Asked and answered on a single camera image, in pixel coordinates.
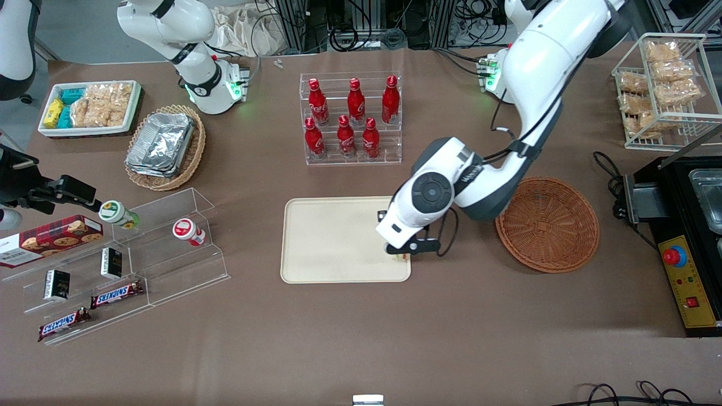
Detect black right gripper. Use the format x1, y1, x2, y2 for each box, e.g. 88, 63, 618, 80
0, 144, 103, 215

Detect beige plastic tray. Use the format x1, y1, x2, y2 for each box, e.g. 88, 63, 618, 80
280, 196, 412, 284

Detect white rectangular snack tray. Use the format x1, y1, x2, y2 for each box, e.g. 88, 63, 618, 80
37, 80, 142, 138

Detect light oval wicker basket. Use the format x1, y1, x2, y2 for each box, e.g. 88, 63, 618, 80
124, 104, 207, 192

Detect brown wicker basket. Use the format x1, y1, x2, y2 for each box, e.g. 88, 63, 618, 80
495, 176, 601, 275

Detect green-lid yogurt bottle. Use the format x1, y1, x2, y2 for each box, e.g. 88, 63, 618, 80
98, 200, 140, 231

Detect red tartan cookie box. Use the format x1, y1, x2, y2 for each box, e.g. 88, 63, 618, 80
0, 214, 105, 269

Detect yellow snack packet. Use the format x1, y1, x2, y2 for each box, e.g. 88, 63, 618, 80
43, 98, 65, 129

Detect small black box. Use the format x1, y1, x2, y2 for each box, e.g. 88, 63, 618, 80
100, 246, 124, 280
43, 269, 72, 301

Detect clear rice cracker bag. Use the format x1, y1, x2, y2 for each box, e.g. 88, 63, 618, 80
70, 83, 134, 128

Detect stacked foil containers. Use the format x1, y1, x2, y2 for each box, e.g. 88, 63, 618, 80
125, 112, 196, 178

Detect Snickers bar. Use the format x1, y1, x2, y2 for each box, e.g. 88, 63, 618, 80
37, 307, 93, 343
90, 280, 145, 310

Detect clear acrylic bottle rack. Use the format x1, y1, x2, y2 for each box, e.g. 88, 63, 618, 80
299, 71, 403, 167

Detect red cola bottle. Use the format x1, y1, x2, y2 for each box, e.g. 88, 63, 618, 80
346, 78, 367, 126
304, 117, 326, 159
362, 117, 381, 159
381, 75, 401, 125
336, 115, 357, 158
308, 78, 330, 126

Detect red-lid yogurt bottle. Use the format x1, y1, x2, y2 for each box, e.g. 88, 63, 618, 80
171, 218, 207, 247

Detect clear acrylic stepped shelf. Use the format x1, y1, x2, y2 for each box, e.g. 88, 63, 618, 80
0, 187, 231, 346

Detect beige cloth bag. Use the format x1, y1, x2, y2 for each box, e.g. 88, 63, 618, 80
210, 5, 286, 58

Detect bagged fried snack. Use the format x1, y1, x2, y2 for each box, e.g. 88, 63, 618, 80
653, 79, 703, 108
618, 93, 656, 114
623, 112, 663, 137
650, 59, 695, 83
617, 72, 650, 95
645, 41, 682, 63

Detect black countertop appliance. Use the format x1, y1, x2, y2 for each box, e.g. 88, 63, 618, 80
623, 155, 722, 339

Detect yellow control panel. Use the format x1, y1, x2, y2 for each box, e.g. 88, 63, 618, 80
658, 236, 721, 330

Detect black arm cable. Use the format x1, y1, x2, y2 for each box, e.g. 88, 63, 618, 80
433, 85, 566, 258

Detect black appliance power cable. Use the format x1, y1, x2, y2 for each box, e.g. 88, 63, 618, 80
592, 151, 628, 220

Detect white wire basket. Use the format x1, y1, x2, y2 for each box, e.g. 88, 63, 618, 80
611, 32, 722, 151

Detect black cable bundle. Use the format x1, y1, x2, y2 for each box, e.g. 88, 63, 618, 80
567, 381, 722, 406

